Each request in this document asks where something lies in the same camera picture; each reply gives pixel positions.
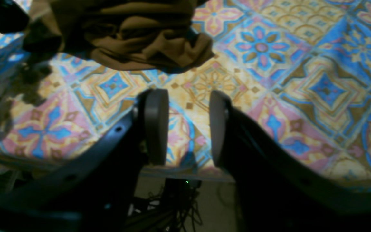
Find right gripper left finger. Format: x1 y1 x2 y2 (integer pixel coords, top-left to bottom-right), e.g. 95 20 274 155
0 89 169 232

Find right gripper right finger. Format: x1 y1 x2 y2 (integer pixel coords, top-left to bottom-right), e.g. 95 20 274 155
209 91 371 232

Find brown t-shirt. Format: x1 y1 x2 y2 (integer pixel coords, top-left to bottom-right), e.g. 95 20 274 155
23 0 214 70

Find patterned colourful tablecloth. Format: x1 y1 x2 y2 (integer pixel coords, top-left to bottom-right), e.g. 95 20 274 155
0 0 371 191

